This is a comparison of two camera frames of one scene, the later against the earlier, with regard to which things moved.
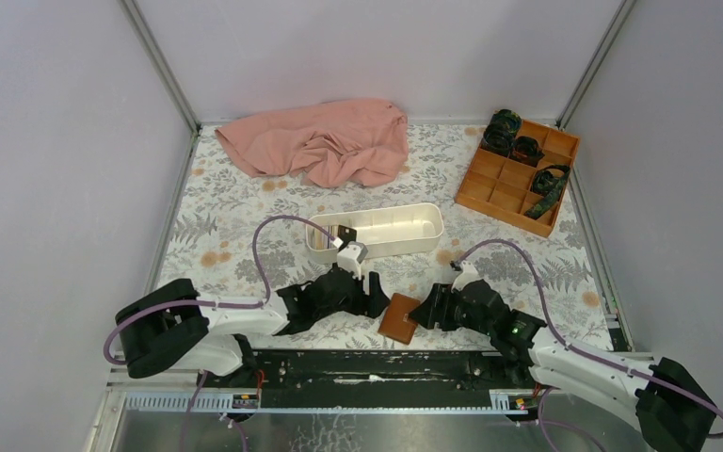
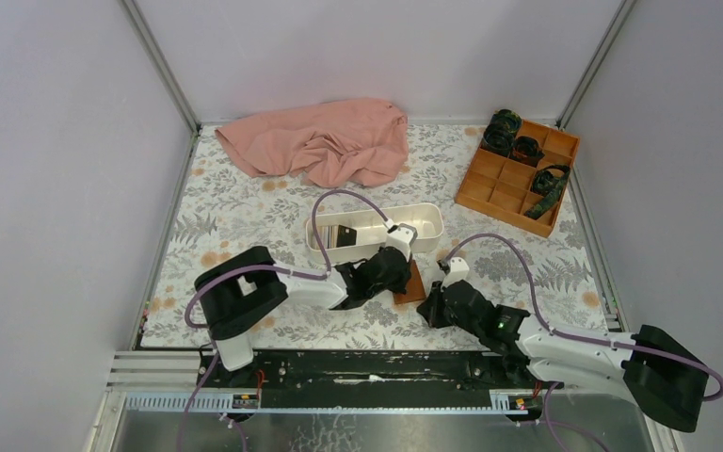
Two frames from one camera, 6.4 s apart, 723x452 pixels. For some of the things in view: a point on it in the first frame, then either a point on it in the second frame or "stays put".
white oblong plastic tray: x=378 y=230 stays put
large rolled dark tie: x=500 y=133 stays put
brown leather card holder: x=395 y=323 -> x=415 y=290
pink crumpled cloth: x=344 y=141 stays put
